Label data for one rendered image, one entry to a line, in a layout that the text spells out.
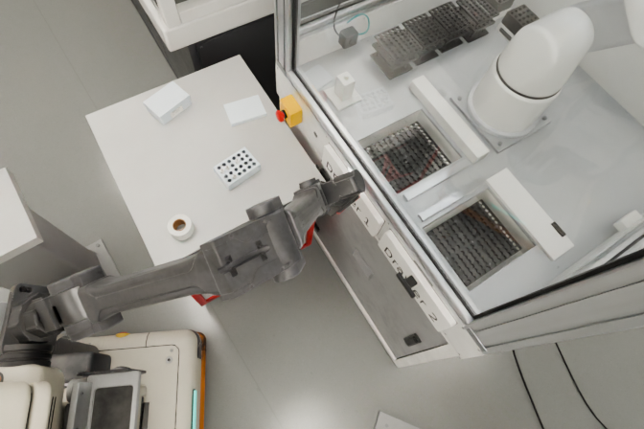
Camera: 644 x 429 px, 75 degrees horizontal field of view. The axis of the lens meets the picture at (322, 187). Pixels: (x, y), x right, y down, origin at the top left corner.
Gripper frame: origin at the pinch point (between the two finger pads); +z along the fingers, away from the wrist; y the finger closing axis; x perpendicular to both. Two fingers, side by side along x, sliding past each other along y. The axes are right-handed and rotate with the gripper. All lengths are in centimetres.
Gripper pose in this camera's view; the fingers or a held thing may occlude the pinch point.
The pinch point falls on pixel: (351, 197)
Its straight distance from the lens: 118.7
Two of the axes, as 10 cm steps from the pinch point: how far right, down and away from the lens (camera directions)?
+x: -5.2, -7.9, 3.3
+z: 4.5, 0.8, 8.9
